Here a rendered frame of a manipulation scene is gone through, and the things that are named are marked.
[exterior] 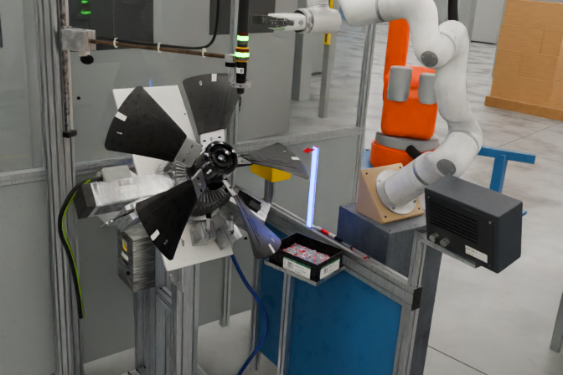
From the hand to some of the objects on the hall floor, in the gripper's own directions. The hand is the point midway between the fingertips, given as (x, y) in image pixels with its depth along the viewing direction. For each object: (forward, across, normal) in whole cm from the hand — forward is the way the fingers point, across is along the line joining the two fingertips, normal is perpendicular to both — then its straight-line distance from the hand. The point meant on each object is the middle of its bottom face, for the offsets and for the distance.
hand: (261, 21), depth 200 cm
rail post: (-28, -32, +165) cm, 171 cm away
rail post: (-28, +54, +165) cm, 176 cm away
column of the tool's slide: (+49, -58, +165) cm, 182 cm away
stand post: (+21, -10, +165) cm, 167 cm away
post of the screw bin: (-10, +12, +165) cm, 166 cm away
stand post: (+21, -33, +165) cm, 170 cm away
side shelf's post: (+19, -54, +165) cm, 175 cm away
